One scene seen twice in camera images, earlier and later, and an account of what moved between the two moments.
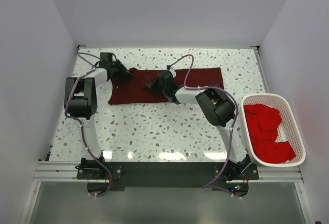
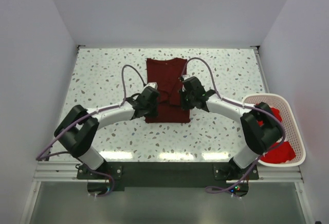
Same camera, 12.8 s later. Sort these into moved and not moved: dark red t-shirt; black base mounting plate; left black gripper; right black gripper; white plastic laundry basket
Moved: right black gripper; dark red t-shirt; left black gripper
Not moved: black base mounting plate; white plastic laundry basket
